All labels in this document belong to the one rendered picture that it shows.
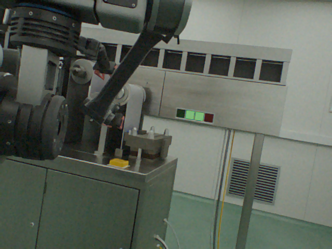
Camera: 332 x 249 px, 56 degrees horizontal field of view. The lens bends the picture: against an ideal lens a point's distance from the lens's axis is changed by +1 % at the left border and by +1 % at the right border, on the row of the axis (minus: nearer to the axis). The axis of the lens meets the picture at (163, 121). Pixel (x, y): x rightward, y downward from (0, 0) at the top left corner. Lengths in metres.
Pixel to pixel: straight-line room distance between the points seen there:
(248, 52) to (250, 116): 0.39
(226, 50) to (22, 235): 1.53
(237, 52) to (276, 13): 2.54
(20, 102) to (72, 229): 1.08
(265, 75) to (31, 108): 1.59
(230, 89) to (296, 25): 2.63
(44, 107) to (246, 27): 3.93
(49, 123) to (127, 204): 0.92
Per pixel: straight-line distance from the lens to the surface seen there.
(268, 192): 4.35
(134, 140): 1.68
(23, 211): 1.80
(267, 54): 1.97
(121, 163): 1.46
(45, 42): 0.66
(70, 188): 1.61
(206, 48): 2.00
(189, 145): 4.35
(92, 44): 1.44
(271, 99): 1.94
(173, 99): 1.99
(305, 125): 4.31
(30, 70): 0.67
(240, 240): 2.23
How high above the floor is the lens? 1.22
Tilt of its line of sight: 3 degrees down
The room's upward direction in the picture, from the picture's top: 9 degrees clockwise
